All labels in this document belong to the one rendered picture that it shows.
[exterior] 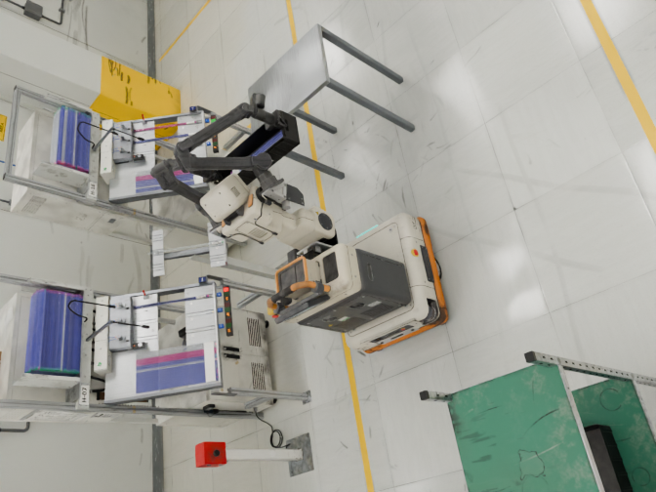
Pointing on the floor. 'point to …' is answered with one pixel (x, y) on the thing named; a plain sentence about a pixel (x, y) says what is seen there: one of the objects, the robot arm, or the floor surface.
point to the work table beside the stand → (314, 74)
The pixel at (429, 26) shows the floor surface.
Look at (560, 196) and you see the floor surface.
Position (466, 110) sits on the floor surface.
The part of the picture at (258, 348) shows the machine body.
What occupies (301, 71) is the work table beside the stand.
